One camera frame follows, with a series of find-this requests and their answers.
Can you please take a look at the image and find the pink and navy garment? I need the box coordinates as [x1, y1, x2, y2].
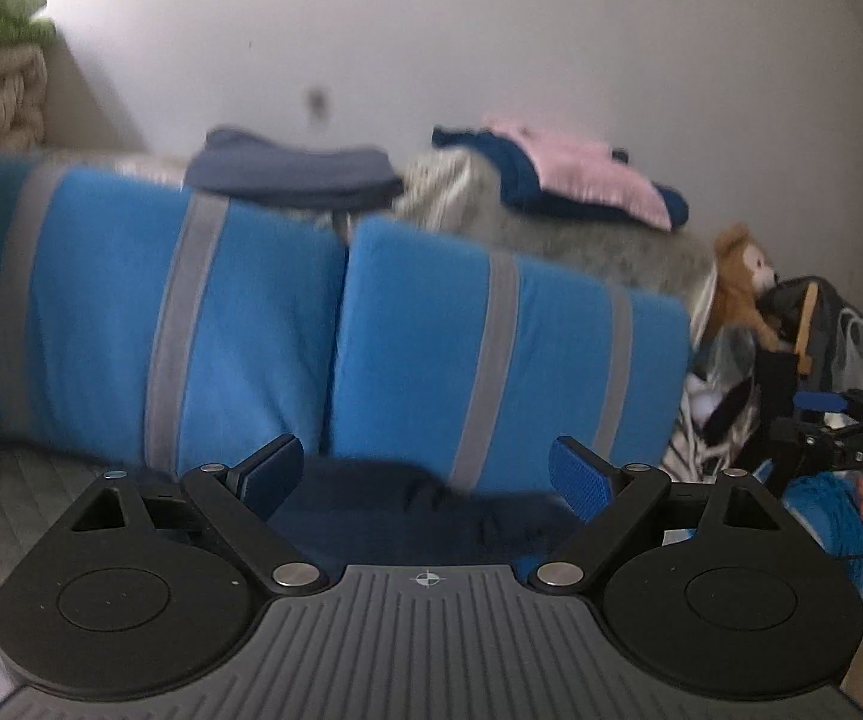
[430, 124, 693, 231]

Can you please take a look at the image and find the brown plush toy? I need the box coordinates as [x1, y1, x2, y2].
[703, 222, 787, 355]

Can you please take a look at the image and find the grey fuzzy blanket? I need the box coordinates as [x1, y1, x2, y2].
[388, 148, 719, 317]

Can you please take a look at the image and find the blue yarn bundle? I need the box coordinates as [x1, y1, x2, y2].
[775, 472, 863, 595]

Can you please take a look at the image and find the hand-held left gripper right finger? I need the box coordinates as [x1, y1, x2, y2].
[529, 434, 796, 591]

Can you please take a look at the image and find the grey quilted cover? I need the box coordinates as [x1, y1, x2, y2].
[0, 431, 208, 698]

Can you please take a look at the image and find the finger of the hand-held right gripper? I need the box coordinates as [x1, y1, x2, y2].
[792, 388, 863, 416]

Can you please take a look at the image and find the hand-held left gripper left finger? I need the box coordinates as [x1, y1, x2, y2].
[71, 433, 329, 593]

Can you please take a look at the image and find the dark grey bag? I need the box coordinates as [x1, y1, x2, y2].
[756, 274, 863, 422]

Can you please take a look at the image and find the blue fleece jacket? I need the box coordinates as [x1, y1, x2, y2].
[266, 456, 599, 580]

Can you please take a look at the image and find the black white striped cloth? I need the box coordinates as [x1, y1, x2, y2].
[660, 330, 778, 482]

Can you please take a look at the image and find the pink folded garment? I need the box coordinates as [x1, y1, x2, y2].
[478, 115, 674, 233]

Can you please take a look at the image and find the grey-blue folded garment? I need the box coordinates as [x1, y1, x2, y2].
[182, 126, 407, 212]

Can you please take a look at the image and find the blue grey-striped pillow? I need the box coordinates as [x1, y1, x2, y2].
[0, 152, 352, 479]
[326, 216, 697, 501]

